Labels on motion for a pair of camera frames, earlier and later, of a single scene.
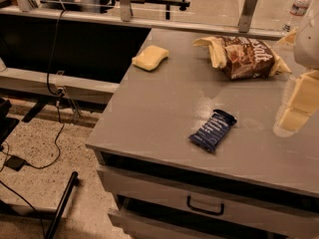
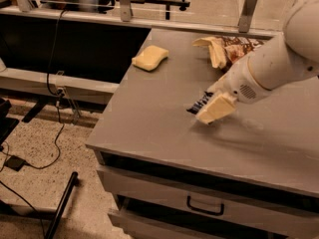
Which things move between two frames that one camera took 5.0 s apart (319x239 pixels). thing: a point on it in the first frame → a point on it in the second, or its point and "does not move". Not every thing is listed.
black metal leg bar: [62, 204] does not move
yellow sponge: [150, 58] does not move
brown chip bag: [243, 57] does not move
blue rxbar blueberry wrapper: [211, 132] → [197, 105]
